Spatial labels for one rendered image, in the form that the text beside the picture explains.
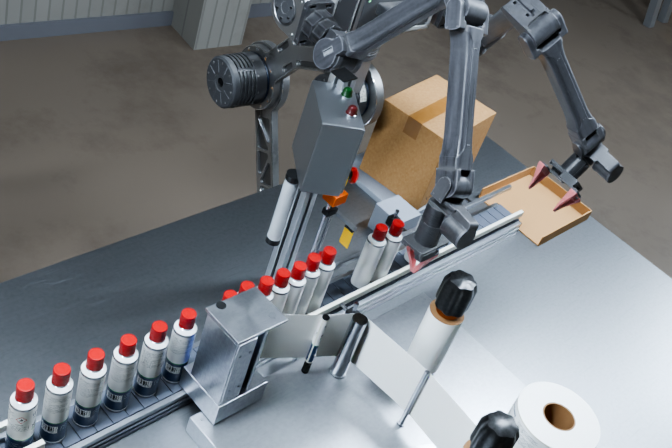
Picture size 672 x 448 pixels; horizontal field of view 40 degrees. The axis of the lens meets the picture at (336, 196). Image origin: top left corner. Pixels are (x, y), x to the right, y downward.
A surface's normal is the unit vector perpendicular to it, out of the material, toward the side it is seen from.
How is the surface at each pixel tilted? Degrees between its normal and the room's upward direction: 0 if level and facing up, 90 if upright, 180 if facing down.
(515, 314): 0
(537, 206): 0
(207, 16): 90
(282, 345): 90
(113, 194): 0
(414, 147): 90
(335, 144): 90
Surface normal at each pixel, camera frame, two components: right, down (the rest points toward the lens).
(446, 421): -0.77, 0.20
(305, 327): 0.25, 0.65
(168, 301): 0.27, -0.76
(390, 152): -0.61, 0.35
